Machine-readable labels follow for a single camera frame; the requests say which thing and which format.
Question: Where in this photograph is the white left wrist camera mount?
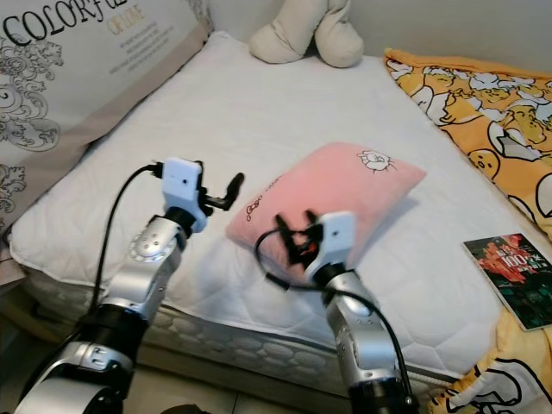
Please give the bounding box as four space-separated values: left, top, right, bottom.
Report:
161 158 208 234

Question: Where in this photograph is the dark red-green cover book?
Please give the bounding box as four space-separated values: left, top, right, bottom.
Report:
463 233 552 331

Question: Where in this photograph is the beige plush toy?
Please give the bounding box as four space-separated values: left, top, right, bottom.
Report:
248 0 365 68

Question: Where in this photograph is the pink plush pillow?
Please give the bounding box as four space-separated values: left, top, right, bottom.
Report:
224 141 428 285

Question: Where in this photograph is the white quilted mattress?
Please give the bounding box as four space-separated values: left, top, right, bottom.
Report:
9 32 552 398

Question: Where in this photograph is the yellow cartoon egg blanket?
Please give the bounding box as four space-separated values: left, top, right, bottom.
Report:
384 47 552 414

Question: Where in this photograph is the grey printed large pillow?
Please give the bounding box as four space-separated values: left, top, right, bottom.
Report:
0 0 212 234

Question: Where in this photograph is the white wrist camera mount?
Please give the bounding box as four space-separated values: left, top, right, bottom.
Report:
161 158 208 234
302 211 356 279

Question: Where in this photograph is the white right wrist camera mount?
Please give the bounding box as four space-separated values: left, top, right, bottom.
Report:
302 211 356 279

